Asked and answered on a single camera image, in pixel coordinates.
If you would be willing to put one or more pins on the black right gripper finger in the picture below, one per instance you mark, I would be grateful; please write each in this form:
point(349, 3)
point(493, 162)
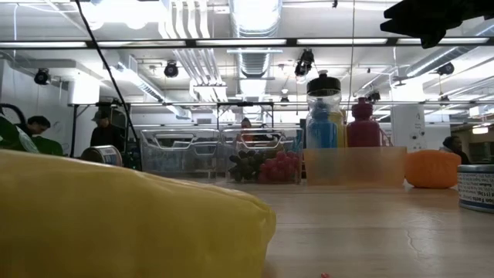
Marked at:
point(403, 27)
point(405, 11)

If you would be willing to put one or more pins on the yellow toy banana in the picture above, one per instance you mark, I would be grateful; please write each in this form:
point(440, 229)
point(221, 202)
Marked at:
point(116, 216)

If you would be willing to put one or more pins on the red toy grape bunch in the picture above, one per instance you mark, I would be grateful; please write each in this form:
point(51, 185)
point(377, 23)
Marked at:
point(279, 168)

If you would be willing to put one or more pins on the black light bar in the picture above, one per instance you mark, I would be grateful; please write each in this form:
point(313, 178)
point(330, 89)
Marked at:
point(291, 41)

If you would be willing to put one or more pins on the yellow plastic bottle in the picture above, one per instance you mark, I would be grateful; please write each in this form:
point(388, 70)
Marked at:
point(340, 127)

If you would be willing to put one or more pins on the orange toy fruit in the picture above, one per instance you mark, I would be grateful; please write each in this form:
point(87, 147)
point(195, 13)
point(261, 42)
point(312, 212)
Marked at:
point(432, 170)

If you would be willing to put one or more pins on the person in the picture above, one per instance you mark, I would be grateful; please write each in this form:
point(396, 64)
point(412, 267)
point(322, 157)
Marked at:
point(246, 124)
point(455, 148)
point(104, 131)
point(38, 123)

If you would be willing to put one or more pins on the clear plastic bin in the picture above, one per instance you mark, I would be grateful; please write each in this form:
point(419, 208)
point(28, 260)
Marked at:
point(293, 135)
point(181, 135)

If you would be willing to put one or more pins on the purple plastic bottle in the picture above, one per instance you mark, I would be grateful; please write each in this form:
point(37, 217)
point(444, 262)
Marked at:
point(364, 131)

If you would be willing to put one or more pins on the orange translucent plastic bin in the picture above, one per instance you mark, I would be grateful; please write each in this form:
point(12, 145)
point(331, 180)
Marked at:
point(355, 166)

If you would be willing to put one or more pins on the clear bottle black cap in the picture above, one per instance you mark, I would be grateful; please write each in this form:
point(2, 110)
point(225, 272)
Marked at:
point(323, 89)

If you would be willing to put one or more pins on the black hanging camera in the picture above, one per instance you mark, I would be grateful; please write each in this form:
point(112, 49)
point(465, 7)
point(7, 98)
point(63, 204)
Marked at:
point(305, 63)

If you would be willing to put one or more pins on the green striped leafy plant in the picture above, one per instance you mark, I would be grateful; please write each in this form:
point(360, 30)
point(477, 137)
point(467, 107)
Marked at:
point(11, 137)

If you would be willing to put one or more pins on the black ceiling spotlight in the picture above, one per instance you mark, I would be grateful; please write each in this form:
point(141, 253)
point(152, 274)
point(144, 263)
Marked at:
point(41, 76)
point(171, 70)
point(446, 68)

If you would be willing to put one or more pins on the blue plastic bottle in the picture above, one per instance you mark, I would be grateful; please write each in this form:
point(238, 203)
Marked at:
point(322, 127)

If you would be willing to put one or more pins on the silver tin can white label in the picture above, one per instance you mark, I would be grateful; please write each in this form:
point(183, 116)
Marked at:
point(476, 189)

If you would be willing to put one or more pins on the small silver blue-label can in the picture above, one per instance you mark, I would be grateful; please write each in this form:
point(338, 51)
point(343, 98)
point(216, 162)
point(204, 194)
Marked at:
point(102, 155)

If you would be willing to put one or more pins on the dark toy grape bunch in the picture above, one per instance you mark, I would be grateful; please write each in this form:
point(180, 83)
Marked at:
point(247, 166)

